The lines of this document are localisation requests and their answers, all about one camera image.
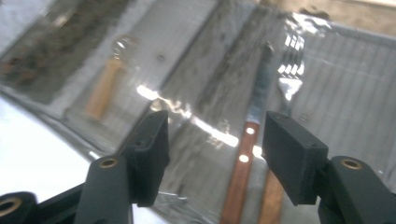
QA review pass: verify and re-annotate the smoked transparent plastic bin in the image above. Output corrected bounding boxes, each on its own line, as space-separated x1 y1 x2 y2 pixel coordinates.
40 0 227 158
0 0 134 106
152 0 396 224

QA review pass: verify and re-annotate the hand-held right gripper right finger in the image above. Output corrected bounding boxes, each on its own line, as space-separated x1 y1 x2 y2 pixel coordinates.
262 111 330 207

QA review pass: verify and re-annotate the white table cover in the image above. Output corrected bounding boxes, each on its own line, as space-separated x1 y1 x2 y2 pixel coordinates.
0 92 171 224

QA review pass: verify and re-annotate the wooden handled steel fork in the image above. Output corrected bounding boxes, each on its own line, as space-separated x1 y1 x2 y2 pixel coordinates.
257 32 306 224

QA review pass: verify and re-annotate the wooden handled spoon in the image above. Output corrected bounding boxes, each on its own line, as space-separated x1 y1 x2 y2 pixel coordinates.
83 34 141 121

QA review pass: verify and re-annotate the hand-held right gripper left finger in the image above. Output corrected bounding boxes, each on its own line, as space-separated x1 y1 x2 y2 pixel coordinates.
120 110 171 208

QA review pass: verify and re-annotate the wooden handled steel knife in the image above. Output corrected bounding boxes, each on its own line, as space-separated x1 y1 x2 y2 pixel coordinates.
219 41 276 224

